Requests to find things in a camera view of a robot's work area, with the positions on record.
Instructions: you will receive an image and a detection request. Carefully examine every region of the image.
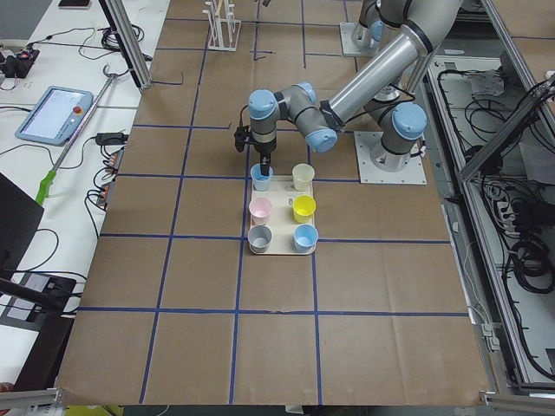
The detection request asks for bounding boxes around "cream serving tray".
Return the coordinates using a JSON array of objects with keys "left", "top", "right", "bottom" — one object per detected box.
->
[{"left": 251, "top": 175, "right": 316, "bottom": 256}]

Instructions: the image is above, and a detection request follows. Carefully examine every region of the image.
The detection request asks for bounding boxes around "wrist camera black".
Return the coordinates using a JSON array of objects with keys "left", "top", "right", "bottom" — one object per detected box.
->
[{"left": 234, "top": 124, "right": 252, "bottom": 153}]

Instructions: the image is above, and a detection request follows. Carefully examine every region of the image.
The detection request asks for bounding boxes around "pink cup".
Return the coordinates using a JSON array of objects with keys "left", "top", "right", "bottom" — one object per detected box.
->
[{"left": 249, "top": 197, "right": 273, "bottom": 224}]

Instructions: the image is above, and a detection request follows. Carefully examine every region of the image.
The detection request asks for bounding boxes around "green handled reacher grabber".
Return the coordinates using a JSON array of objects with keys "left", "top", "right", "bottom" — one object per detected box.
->
[{"left": 35, "top": 63, "right": 122, "bottom": 206}]

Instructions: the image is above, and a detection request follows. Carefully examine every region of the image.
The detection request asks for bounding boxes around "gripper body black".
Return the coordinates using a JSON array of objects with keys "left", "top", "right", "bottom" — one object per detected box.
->
[{"left": 256, "top": 140, "right": 275, "bottom": 166}]

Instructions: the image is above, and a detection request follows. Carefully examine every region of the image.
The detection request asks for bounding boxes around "white wire cup rack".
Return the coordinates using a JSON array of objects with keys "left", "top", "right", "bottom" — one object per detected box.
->
[{"left": 202, "top": 0, "right": 241, "bottom": 51}]

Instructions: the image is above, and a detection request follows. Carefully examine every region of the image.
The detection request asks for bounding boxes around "black power adapter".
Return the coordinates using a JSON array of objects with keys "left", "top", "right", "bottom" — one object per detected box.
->
[{"left": 95, "top": 132, "right": 128, "bottom": 146}]

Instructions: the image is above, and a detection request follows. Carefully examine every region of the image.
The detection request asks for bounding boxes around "grey cup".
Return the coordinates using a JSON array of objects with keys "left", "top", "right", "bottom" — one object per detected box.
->
[{"left": 247, "top": 224, "right": 273, "bottom": 254}]

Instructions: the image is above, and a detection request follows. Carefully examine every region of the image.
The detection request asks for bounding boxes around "cream white cup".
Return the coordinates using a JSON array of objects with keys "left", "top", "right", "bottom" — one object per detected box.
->
[{"left": 291, "top": 163, "right": 315, "bottom": 191}]

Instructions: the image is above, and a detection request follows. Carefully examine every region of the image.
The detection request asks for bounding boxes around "brown paper table mat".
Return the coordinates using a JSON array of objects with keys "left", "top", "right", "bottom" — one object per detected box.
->
[{"left": 57, "top": 1, "right": 487, "bottom": 406}]

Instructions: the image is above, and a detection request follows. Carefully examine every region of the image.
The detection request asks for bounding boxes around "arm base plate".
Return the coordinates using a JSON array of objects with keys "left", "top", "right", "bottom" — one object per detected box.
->
[
  {"left": 354, "top": 131, "right": 427, "bottom": 185},
  {"left": 340, "top": 21, "right": 382, "bottom": 57}
]

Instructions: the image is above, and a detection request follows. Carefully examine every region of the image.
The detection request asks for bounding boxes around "blue teach pendant tablet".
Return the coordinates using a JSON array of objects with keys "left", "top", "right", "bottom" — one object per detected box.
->
[{"left": 15, "top": 86, "right": 94, "bottom": 146}]

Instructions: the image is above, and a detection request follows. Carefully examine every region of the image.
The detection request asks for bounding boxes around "black monitor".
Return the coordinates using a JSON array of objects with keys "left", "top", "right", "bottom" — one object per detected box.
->
[{"left": 1, "top": 174, "right": 43, "bottom": 280}]

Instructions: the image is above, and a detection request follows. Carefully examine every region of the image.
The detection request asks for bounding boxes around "light blue ikea cup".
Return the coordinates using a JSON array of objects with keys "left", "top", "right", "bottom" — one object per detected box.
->
[{"left": 251, "top": 164, "right": 273, "bottom": 192}]

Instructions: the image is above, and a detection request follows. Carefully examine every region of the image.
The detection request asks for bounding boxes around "yellow cup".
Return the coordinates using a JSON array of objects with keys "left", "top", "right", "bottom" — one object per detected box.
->
[{"left": 292, "top": 195, "right": 317, "bottom": 224}]

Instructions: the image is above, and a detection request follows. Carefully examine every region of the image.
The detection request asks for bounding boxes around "aluminium frame post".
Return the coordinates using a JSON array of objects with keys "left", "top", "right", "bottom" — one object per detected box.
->
[{"left": 99, "top": 0, "right": 152, "bottom": 90}]

